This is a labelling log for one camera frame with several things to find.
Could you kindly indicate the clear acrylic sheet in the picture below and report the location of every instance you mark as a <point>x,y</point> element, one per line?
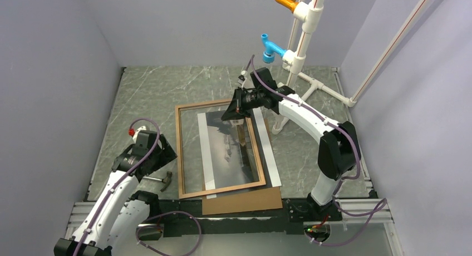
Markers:
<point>191,151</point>

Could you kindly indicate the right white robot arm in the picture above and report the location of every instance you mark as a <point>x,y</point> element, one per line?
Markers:
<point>338,149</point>

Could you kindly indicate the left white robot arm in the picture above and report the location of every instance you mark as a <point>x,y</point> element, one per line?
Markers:
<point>121,207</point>

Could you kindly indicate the blue pipe fitting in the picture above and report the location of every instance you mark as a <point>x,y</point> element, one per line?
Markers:
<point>270,50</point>

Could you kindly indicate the brown wooden picture frame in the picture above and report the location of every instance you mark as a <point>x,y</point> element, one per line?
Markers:
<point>221,189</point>

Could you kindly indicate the brown cardboard backing board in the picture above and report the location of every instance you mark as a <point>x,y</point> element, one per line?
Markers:
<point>267,197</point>

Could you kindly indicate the white pvc pipe stand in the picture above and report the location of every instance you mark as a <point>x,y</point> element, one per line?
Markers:
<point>308,16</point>

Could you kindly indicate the glossy photo white borders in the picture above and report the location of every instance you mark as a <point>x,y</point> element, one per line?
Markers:
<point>237,156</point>

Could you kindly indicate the small claw hammer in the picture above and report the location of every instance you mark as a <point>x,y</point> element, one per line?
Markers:
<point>165,181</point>

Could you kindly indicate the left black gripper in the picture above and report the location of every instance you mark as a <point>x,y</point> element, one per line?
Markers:
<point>166,154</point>

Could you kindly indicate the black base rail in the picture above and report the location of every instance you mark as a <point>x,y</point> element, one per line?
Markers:
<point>187,218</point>

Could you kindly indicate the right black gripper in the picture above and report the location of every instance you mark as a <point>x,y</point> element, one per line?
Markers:
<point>236,109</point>

